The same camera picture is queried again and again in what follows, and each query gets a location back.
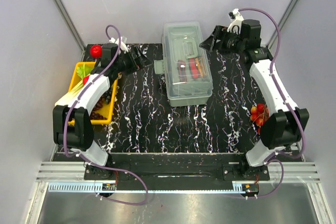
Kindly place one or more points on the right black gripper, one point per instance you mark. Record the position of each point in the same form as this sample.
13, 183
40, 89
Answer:
219, 34

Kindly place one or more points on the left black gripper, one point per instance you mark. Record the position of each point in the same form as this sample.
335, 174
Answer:
141, 62

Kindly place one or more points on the red utility knife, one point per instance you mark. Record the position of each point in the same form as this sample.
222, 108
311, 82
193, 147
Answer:
195, 73

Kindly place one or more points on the clear grey plastic toolbox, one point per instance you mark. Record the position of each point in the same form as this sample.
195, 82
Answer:
181, 41

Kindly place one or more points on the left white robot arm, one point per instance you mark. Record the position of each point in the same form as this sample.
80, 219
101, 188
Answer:
72, 127

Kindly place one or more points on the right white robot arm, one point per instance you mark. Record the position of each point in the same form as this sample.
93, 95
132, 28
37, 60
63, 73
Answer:
287, 122

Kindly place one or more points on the red tomato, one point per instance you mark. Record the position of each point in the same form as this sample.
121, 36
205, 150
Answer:
96, 51

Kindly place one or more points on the dark blue grape bunch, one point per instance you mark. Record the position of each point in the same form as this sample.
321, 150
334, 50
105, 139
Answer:
107, 96

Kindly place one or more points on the red radish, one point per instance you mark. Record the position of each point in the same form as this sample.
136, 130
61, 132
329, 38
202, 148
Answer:
85, 80

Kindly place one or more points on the green lettuce leaf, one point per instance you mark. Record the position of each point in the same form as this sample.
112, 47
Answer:
83, 70

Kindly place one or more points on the yellow plastic tray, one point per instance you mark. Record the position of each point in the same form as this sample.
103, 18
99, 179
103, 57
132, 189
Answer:
109, 110

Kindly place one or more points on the dark red grape bunch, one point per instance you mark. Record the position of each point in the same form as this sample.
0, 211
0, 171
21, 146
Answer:
98, 111

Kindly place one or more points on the white green leek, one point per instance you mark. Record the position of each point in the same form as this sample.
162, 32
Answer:
65, 99

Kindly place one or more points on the red cherry bunch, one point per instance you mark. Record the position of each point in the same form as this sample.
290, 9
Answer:
259, 114

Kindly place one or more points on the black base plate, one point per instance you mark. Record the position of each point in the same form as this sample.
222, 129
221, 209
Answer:
178, 172

